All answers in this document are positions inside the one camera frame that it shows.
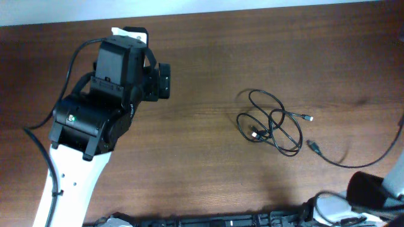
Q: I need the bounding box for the black USB cable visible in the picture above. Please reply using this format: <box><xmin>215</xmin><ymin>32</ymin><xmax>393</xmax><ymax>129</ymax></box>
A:
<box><xmin>235</xmin><ymin>89</ymin><xmax>314</xmax><ymax>158</ymax></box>

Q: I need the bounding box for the black long cable edge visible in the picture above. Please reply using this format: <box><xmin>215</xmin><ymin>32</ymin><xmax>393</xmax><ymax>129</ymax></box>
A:
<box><xmin>306</xmin><ymin>113</ymin><xmax>404</xmax><ymax>170</ymax></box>

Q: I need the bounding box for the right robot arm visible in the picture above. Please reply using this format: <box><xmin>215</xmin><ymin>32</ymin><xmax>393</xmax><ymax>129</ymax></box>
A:
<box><xmin>312</xmin><ymin>154</ymin><xmax>403</xmax><ymax>226</ymax></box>

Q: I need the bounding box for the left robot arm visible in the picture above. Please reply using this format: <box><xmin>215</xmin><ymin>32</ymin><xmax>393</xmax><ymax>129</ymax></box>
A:
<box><xmin>33</xmin><ymin>35</ymin><xmax>170</xmax><ymax>226</ymax></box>

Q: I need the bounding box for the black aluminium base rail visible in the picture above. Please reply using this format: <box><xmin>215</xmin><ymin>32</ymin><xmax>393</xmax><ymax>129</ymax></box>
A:
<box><xmin>83</xmin><ymin>206</ymin><xmax>319</xmax><ymax>227</ymax></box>

